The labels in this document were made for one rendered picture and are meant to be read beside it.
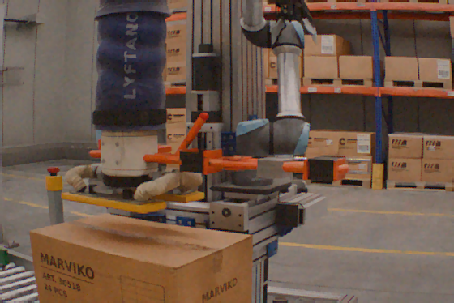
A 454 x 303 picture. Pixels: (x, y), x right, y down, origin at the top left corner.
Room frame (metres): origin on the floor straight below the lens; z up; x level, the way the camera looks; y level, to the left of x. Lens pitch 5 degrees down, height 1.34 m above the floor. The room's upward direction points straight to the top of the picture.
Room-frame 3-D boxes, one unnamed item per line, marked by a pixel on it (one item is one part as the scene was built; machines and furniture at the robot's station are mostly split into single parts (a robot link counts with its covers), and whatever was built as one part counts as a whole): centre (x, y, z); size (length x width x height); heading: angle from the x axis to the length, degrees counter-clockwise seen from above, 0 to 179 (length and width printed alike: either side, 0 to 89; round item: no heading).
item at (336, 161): (1.28, -0.23, 1.18); 0.08 x 0.07 x 0.05; 60
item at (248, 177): (2.03, -0.09, 1.09); 0.15 x 0.15 x 0.10
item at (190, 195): (1.67, 0.24, 1.08); 0.34 x 0.10 x 0.05; 60
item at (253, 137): (2.03, -0.10, 1.20); 0.13 x 0.12 x 0.14; 87
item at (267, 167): (1.36, -0.12, 1.18); 0.07 x 0.07 x 0.04; 60
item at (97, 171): (1.59, 0.28, 1.12); 0.34 x 0.25 x 0.06; 60
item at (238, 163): (1.59, 0.05, 1.18); 0.93 x 0.30 x 0.04; 60
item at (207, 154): (1.46, 0.07, 1.18); 0.10 x 0.08 x 0.06; 150
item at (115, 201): (1.51, 0.33, 1.08); 0.34 x 0.10 x 0.05; 60
